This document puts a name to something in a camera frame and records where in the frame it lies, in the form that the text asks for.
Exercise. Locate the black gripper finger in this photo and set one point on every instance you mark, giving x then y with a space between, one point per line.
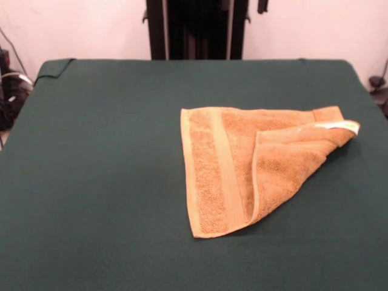
263 6

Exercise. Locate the orange-brown terry towel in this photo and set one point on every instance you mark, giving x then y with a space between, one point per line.
272 169

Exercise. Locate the dark green table cloth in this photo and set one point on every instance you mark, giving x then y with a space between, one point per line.
91 182

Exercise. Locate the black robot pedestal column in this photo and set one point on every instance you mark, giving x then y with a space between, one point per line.
197 30

